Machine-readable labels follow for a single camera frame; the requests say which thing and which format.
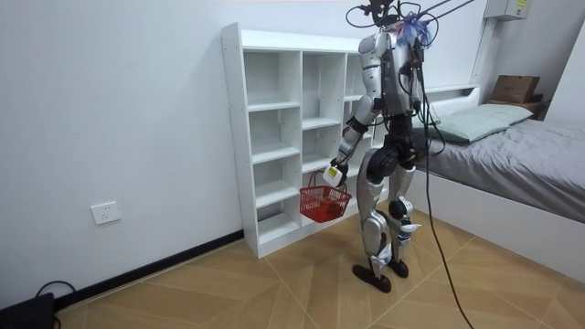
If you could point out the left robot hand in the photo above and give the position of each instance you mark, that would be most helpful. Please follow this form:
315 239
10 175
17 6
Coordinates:
332 175

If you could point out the red plastic shopping basket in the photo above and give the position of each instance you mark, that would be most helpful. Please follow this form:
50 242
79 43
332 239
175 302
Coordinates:
322 205

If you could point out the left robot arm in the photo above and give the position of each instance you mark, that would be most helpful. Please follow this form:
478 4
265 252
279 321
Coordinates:
365 109

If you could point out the robot legs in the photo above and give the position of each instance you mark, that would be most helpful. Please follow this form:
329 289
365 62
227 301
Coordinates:
375 228

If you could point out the white open shelf unit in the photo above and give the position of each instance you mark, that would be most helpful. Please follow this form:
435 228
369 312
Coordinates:
274 132

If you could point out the robot body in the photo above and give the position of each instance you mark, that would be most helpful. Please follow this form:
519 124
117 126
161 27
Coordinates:
393 77

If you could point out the pale green pillow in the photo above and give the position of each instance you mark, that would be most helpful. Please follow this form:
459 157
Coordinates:
503 111
466 127

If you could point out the brown cardboard box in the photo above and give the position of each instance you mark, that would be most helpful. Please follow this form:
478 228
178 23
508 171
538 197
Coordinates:
514 89

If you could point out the black box on floor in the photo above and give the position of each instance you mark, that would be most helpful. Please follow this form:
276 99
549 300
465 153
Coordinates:
25 313

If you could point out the grey bed with white frame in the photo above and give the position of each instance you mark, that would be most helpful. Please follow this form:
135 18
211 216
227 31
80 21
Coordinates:
516 173

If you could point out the white wall socket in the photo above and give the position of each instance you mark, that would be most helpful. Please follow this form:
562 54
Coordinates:
105 213

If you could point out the grey wall electrical box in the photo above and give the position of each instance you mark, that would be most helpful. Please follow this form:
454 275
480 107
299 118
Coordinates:
505 9

